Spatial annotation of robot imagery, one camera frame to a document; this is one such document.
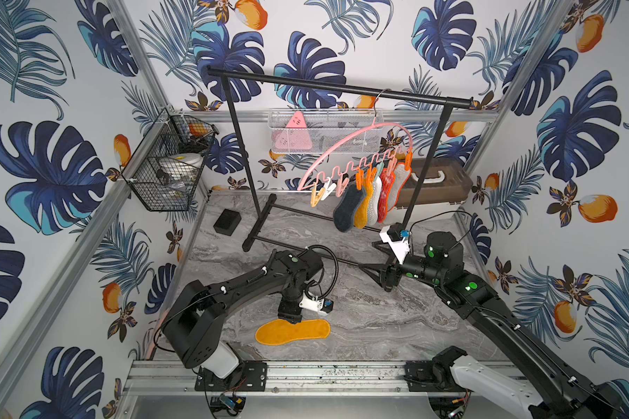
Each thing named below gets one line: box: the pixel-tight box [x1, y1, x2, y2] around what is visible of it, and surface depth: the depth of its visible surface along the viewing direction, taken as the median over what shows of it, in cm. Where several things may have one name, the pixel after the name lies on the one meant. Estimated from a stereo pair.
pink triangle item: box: [270, 110, 313, 151], surface depth 92 cm
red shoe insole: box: [377, 168, 396, 224], surface depth 86 cm
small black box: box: [213, 208, 242, 237], surface depth 110 cm
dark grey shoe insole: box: [332, 183, 365, 234], surface depth 82 cm
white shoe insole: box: [367, 163, 412, 227], surface depth 87 cm
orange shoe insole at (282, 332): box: [255, 318, 332, 346], surface depth 84 cm
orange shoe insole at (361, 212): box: [354, 178, 375, 230], surface depth 80 cm
